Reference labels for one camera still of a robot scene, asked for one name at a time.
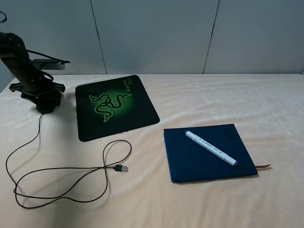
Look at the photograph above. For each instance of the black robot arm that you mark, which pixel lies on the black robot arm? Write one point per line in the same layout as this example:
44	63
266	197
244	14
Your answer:
13	47

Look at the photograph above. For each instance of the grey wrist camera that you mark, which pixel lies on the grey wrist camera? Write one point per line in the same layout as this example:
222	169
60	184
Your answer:
48	64

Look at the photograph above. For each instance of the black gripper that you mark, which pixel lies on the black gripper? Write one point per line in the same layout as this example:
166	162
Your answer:
32	81

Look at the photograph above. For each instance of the black computer mouse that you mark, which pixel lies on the black computer mouse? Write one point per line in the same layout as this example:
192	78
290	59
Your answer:
43	107

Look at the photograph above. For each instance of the black green Razer mousepad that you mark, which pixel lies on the black green Razer mousepad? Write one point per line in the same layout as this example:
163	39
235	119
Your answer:
113	106

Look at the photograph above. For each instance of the beige table cloth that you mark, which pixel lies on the beige table cloth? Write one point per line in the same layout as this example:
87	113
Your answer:
50	179

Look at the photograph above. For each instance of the white marker pen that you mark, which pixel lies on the white marker pen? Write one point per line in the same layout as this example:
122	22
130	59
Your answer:
209	147

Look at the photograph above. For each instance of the dark blue notebook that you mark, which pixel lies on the dark blue notebook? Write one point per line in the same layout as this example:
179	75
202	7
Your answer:
190	162

